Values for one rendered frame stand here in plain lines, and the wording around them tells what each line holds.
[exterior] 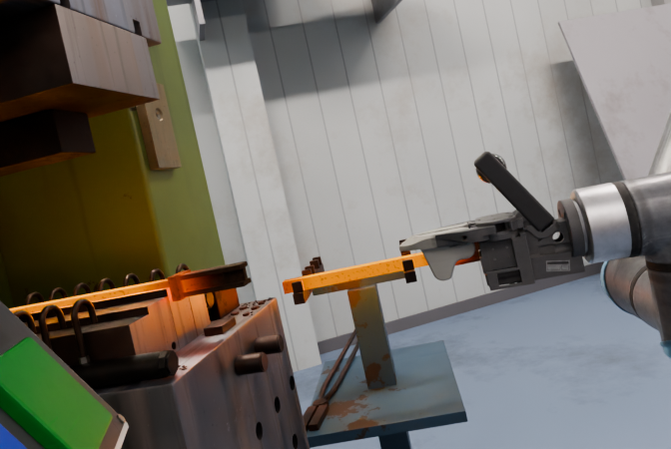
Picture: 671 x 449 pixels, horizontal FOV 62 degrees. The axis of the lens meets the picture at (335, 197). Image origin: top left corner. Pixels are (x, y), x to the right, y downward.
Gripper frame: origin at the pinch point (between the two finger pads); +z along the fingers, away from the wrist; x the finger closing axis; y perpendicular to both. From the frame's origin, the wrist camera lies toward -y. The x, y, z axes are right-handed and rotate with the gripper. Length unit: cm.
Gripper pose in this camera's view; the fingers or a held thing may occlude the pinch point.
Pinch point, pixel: (407, 240)
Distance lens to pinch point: 71.8
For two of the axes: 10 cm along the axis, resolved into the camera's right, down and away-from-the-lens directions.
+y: 2.1, 9.8, 0.3
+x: 2.0, -0.8, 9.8
